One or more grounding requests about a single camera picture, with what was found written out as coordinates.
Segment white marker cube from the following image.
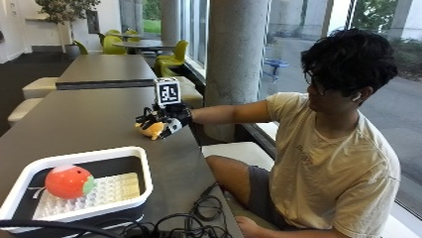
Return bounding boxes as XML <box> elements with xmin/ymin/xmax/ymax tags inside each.
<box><xmin>153</xmin><ymin>76</ymin><xmax>184</xmax><ymax>108</ymax></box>

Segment blue outdoor seat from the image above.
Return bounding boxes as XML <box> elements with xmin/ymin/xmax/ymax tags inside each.
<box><xmin>262</xmin><ymin>58</ymin><xmax>290</xmax><ymax>82</ymax></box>

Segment yellow-green chair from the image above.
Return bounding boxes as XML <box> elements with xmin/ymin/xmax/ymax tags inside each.
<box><xmin>101</xmin><ymin>35</ymin><xmax>128</xmax><ymax>56</ymax></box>
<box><xmin>124</xmin><ymin>29</ymin><xmax>142</xmax><ymax>43</ymax></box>
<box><xmin>153</xmin><ymin>40</ymin><xmax>190</xmax><ymax>77</ymax></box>

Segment black cables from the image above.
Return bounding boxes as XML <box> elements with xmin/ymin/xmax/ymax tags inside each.
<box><xmin>0</xmin><ymin>181</ymin><xmax>234</xmax><ymax>238</ymax></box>

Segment white drain rack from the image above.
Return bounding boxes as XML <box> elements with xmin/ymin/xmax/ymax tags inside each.
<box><xmin>33</xmin><ymin>172</ymin><xmax>141</xmax><ymax>219</ymax></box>

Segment round grey table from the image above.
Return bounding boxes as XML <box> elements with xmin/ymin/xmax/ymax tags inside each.
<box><xmin>112</xmin><ymin>39</ymin><xmax>177</xmax><ymax>55</ymax></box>
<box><xmin>108</xmin><ymin>32</ymin><xmax>142</xmax><ymax>42</ymax></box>

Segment white and black basin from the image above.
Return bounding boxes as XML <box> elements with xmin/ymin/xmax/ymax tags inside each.
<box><xmin>0</xmin><ymin>146</ymin><xmax>154</xmax><ymax>234</ymax></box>

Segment white bench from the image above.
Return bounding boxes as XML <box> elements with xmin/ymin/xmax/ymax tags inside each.
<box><xmin>201</xmin><ymin>141</ymin><xmax>275</xmax><ymax>173</ymax></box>
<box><xmin>173</xmin><ymin>75</ymin><xmax>205</xmax><ymax>109</ymax></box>
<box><xmin>7</xmin><ymin>97</ymin><xmax>45</xmax><ymax>128</ymax></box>
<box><xmin>21</xmin><ymin>76</ymin><xmax>61</xmax><ymax>100</ymax></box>

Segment the person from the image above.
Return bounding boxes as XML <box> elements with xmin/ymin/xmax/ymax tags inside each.
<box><xmin>190</xmin><ymin>28</ymin><xmax>402</xmax><ymax>238</ymax></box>

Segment concrete column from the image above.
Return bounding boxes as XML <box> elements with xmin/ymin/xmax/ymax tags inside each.
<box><xmin>204</xmin><ymin>0</ymin><xmax>270</xmax><ymax>143</ymax></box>
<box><xmin>160</xmin><ymin>0</ymin><xmax>182</xmax><ymax>48</ymax></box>

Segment potted tree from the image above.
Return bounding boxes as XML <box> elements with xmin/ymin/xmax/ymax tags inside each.
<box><xmin>35</xmin><ymin>0</ymin><xmax>101</xmax><ymax>60</ymax></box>

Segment orange round soft toy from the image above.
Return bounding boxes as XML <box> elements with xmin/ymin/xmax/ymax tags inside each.
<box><xmin>44</xmin><ymin>165</ymin><xmax>97</xmax><ymax>200</ymax></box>

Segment long grey table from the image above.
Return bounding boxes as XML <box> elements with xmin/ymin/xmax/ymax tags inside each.
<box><xmin>56</xmin><ymin>54</ymin><xmax>158</xmax><ymax>91</ymax></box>

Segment yellow soft toy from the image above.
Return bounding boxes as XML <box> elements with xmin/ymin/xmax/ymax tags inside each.
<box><xmin>134</xmin><ymin>120</ymin><xmax>170</xmax><ymax>141</ymax></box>

